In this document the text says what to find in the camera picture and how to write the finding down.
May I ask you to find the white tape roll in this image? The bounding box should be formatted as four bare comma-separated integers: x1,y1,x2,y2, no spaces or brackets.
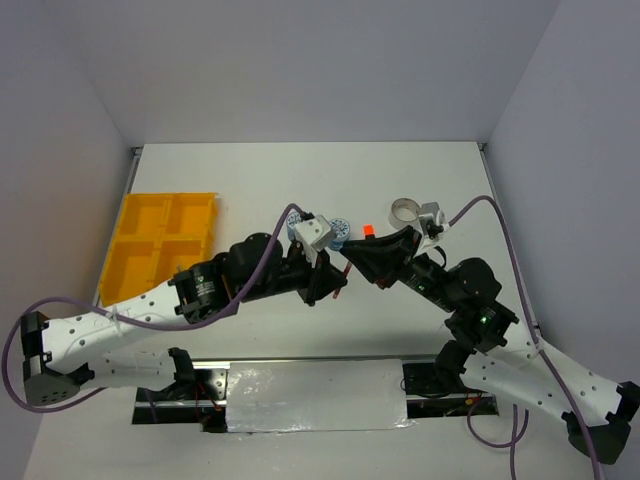
388,198,420,230

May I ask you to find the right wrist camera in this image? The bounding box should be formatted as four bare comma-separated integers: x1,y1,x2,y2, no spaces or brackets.
418,202,450,254

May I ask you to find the yellow compartment tray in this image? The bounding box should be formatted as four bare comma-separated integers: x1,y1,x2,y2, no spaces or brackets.
99,192,218,306

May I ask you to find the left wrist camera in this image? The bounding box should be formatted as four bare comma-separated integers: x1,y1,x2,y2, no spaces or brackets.
294,215,335,267

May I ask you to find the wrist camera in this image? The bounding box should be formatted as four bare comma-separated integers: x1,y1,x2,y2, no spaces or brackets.
294,215,335,267
418,202,450,254

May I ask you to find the blue round jar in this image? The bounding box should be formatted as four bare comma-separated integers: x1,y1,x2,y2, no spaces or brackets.
329,218,351,251
285,210,302,242

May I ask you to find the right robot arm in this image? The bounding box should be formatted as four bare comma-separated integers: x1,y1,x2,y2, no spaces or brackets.
340,227,639,465

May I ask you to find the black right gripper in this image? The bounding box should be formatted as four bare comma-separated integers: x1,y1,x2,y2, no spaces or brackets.
336,224,456,311

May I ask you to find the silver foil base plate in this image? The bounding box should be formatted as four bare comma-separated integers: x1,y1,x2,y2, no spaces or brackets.
226,359,410,433

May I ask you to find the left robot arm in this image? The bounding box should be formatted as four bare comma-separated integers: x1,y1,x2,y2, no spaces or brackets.
18,233,347,413

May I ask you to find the red gel pen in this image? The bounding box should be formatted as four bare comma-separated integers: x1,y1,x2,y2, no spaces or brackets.
332,261,352,300

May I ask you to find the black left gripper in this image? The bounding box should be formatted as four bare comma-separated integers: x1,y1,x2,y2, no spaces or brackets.
237,241,347,303

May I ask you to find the orange capped black highlighter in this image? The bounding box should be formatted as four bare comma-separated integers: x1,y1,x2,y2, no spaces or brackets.
363,224,375,239

